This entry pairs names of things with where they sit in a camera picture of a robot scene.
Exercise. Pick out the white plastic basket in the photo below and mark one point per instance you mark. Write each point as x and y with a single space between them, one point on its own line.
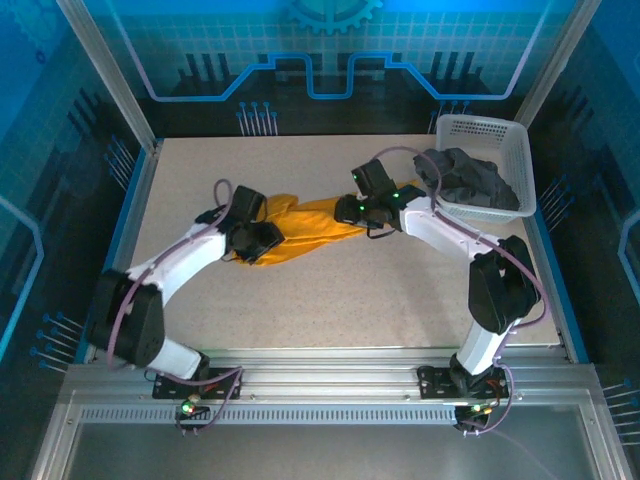
522 160

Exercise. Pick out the small led circuit board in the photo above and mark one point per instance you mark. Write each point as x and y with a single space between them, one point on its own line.
477 407
188 407

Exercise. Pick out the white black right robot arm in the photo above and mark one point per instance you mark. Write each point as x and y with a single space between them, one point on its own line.
440 230

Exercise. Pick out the yellow t-shirt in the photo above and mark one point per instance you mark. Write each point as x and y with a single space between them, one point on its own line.
305 225

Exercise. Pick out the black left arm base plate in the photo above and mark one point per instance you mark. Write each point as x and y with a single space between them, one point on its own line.
170 387

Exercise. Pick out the aluminium frame post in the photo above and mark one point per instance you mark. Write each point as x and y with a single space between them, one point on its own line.
107 70
555 65

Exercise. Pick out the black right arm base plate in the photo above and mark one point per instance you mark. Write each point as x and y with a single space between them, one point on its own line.
435 382

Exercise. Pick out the dark grey t-shirt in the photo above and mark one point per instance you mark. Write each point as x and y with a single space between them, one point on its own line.
470 182

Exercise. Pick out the aluminium frame rail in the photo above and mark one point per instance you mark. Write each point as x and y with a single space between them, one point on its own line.
325 370

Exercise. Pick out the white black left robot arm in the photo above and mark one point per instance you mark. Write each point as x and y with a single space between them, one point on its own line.
200 252

